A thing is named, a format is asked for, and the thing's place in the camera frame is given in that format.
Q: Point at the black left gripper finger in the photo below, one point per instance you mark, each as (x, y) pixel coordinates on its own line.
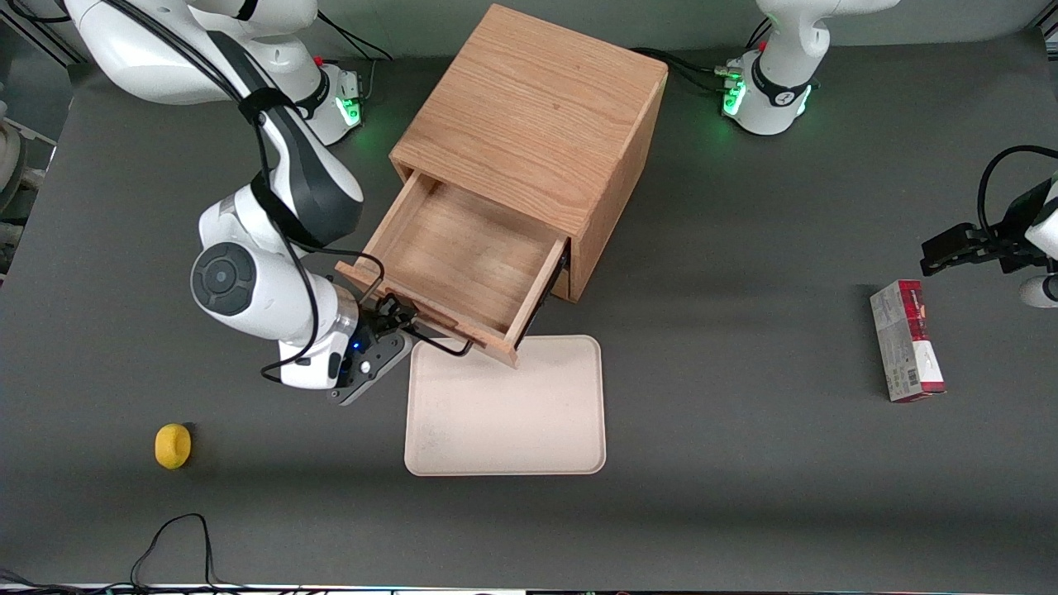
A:
(1018, 223)
(955, 248)

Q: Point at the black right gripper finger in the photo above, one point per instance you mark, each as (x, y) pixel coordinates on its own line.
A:
(405, 316)
(383, 307)

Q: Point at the wooden drawer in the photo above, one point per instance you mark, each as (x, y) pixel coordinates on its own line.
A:
(463, 256)

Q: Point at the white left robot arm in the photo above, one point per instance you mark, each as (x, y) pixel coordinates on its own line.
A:
(781, 74)

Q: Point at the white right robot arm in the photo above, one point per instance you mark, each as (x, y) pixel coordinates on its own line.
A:
(273, 207)

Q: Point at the wooden drawer cabinet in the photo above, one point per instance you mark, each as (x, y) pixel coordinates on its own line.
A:
(537, 116)

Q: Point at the red plaid cardboard box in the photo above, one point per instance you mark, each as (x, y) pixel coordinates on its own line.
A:
(907, 339)

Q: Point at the beige plastic tray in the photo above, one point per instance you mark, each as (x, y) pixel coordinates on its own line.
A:
(504, 409)

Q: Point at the yellow lemon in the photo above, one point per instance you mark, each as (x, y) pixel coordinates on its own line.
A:
(173, 446)

